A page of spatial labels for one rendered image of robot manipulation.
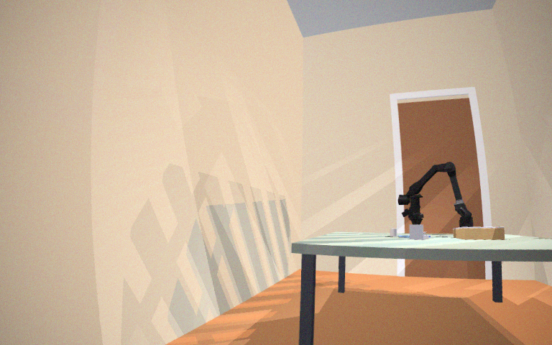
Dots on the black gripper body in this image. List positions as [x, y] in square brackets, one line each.
[416, 214]

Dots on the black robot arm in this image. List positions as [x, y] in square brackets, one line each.
[411, 198]

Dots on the white dish rack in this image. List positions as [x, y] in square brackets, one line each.
[416, 232]

